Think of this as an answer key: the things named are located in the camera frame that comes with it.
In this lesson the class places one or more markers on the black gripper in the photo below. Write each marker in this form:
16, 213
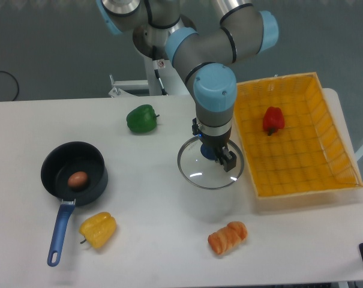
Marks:
214, 143

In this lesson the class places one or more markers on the glass pot lid blue knob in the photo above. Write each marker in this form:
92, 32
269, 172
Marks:
205, 173

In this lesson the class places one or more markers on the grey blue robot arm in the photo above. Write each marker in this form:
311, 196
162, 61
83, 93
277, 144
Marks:
201, 62

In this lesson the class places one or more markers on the red bell pepper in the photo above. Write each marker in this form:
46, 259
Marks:
273, 120

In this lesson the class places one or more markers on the yellow plastic basket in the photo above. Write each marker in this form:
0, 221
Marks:
308, 155

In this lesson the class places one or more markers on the orange croissant bread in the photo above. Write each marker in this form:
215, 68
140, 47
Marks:
228, 237

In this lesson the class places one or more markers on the green bell pepper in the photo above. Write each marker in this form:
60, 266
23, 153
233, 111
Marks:
142, 119

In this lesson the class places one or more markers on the yellow bell pepper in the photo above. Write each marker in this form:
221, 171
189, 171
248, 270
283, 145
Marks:
98, 229

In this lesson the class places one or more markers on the brown egg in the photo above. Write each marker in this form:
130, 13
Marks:
78, 180

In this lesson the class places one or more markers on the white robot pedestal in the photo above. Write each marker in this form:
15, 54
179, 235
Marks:
162, 78

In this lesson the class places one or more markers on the black pot blue handle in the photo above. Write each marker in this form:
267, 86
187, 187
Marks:
58, 166

